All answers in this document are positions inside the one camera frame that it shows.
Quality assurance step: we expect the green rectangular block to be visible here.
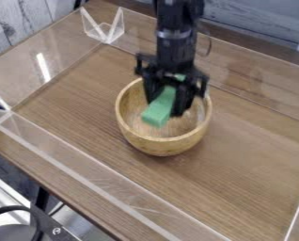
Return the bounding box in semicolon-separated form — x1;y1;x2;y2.
141;73;186;128

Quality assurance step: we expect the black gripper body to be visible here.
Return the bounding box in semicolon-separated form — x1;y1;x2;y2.
135;30;210;98

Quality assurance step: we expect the clear acrylic enclosure wall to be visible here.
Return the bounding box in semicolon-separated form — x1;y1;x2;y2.
0;1;299;241

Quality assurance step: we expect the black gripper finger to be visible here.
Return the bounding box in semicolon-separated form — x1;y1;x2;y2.
143;75;165;104
173;84;197;117

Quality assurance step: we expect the brown wooden bowl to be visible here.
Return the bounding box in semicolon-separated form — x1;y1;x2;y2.
115;78;213;156

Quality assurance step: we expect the black cable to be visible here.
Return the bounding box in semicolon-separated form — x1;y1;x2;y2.
0;204;45;241

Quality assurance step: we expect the black table leg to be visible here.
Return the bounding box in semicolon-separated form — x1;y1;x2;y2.
35;187;51;211

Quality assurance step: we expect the grey metal bracket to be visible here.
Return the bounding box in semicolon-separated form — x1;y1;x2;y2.
33;208;82;241

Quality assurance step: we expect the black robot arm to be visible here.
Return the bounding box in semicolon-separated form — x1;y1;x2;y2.
135;0;210;117

